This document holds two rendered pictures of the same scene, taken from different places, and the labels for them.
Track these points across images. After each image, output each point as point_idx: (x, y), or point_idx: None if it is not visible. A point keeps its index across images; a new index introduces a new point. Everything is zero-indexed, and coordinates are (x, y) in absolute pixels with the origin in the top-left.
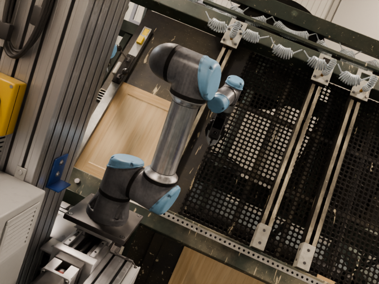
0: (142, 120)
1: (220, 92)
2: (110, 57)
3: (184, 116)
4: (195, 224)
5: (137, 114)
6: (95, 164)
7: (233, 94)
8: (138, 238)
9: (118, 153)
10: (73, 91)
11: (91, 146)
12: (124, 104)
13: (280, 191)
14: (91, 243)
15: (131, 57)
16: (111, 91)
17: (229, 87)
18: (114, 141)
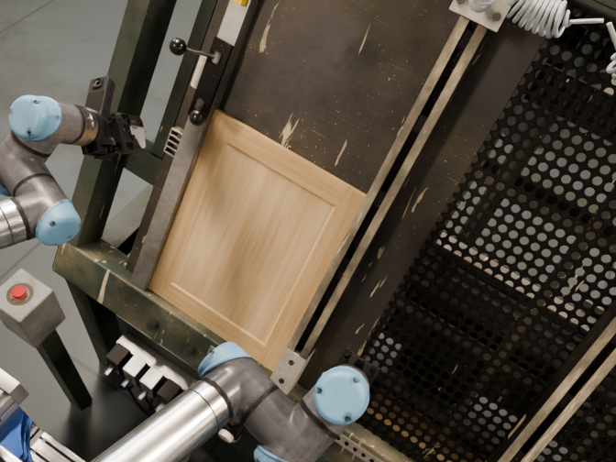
0: (260, 208)
1: (280, 448)
2: (69, 239)
3: None
4: (355, 440)
5: (248, 192)
6: (181, 288)
7: (327, 440)
8: None
9: (219, 274)
10: None
11: (171, 253)
12: (222, 167)
13: (544, 432)
14: None
15: (223, 49)
16: (192, 139)
17: (316, 418)
18: (209, 247)
